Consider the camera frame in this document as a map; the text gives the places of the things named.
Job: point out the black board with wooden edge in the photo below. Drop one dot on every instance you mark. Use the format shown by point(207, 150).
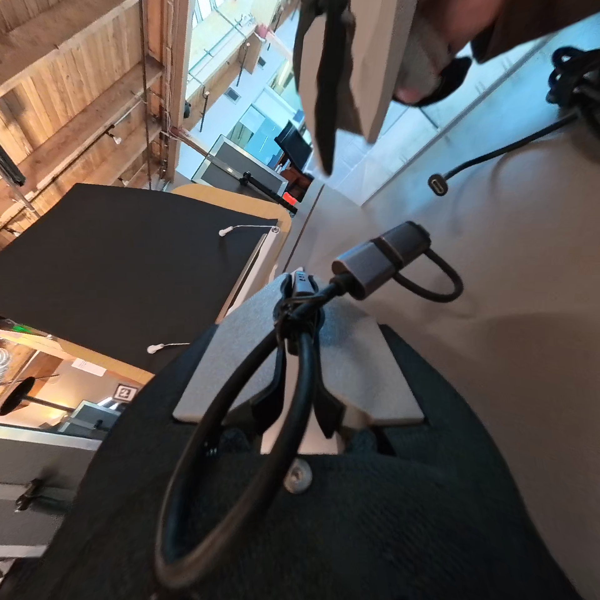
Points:
point(117, 262)

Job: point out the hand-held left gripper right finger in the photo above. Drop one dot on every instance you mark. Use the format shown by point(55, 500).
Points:
point(370, 370)

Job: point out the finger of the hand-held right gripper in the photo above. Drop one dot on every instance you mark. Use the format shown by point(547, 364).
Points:
point(384, 56)
point(311, 70)

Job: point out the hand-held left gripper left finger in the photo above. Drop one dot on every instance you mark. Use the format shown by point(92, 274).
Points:
point(234, 347)

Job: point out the person's right hand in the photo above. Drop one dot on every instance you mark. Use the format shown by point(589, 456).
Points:
point(464, 23)

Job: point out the black clamp rod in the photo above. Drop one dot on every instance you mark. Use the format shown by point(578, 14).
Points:
point(262, 187)

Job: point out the black white marker tag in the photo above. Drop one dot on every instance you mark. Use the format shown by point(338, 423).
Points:
point(127, 393)

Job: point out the grey desk partition panel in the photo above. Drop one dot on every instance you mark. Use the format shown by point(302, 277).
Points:
point(243, 161)

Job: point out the grey tethered usb adapter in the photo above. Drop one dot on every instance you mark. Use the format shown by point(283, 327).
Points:
point(408, 241)

